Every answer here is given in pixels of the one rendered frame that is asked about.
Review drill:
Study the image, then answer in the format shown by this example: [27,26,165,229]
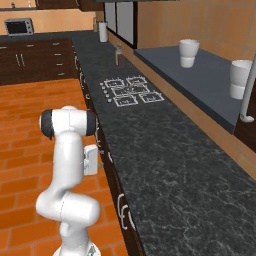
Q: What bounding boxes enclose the dark wood cabinet panel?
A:
[232,94,256,154]

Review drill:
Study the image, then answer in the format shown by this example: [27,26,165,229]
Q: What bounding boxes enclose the grey toaster oven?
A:
[4,17,35,37]

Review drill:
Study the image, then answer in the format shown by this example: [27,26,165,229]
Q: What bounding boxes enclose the black hob with white grates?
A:
[99,75,166,108]

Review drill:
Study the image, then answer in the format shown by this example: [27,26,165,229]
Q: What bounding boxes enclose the window with dark frame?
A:
[103,0,139,50]

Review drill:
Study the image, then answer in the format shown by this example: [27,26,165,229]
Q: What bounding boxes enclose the brown glass bottle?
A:
[114,44,125,68]

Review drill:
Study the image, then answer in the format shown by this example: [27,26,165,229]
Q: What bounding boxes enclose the dark wood cupboard run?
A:
[0,37,76,87]

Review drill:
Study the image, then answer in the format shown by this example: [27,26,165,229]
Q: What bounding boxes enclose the dark wood drawer run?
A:
[72,43,146,256]

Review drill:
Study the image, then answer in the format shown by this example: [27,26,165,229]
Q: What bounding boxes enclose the dark wall shelf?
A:
[0,5,38,13]

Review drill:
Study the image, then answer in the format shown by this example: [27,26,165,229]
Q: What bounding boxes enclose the white paper towel roll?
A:
[98,21,110,44]

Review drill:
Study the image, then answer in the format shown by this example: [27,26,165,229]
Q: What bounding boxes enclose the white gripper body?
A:
[83,144,100,177]

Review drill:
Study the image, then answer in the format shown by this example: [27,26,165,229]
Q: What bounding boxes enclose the dark wood wall cupboards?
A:
[34,0,105,13]

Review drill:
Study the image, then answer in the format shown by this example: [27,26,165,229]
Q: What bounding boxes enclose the white translucent cup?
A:
[178,38,201,69]
[228,59,253,101]

